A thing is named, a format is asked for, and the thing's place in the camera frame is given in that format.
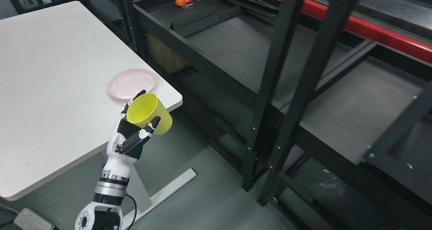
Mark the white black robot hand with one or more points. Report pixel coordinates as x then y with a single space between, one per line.
126 142

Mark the yellow plastic cup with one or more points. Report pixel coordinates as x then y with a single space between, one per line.
145 108

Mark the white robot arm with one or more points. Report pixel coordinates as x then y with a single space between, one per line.
104 212

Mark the orange toy on shelf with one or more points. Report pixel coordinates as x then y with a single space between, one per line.
182 3

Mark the black metal shelf rack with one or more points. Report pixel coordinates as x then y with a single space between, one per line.
348 130

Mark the pink plastic plate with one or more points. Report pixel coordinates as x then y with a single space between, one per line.
127 84

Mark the white folding table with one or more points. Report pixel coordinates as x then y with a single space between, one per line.
56 112

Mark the white power strip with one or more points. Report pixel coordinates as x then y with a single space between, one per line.
27 219

